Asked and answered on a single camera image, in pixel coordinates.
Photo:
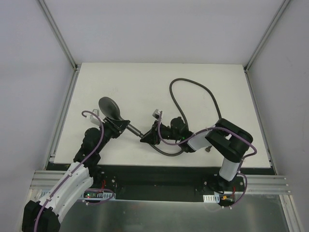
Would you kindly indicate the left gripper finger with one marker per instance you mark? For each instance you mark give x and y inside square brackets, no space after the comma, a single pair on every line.
[115,121]
[122,125]

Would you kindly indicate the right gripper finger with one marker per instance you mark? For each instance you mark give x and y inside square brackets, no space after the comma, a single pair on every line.
[152,132]
[149,139]

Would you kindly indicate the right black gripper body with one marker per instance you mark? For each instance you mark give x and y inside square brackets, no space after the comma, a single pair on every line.
[156,133]

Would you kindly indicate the right aluminium frame post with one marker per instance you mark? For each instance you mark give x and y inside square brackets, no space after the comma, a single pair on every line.
[266,35]

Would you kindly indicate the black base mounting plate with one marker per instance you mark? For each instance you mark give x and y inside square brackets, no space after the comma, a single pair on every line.
[163,183]

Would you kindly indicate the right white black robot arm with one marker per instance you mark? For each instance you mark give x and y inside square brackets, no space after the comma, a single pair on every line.
[232,142]

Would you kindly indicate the aluminium frame post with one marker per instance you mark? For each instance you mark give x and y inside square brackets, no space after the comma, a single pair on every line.
[57,33]
[266,35]

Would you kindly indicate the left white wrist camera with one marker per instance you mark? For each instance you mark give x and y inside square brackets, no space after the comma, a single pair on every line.
[94,117]

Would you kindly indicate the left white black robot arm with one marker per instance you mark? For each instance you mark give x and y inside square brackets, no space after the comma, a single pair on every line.
[47,213]

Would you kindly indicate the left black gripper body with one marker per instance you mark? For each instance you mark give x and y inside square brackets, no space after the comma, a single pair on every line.
[112,125]

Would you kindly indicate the aluminium front rail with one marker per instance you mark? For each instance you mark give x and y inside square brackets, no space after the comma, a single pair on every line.
[257,184]

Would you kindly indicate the left aluminium frame post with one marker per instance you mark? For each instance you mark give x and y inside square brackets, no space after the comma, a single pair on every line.
[57,33]

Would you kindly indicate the left aluminium side rail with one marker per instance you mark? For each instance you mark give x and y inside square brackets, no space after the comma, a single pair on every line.
[61,117]

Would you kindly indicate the grey shower head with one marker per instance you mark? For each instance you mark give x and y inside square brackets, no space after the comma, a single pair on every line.
[110,109]

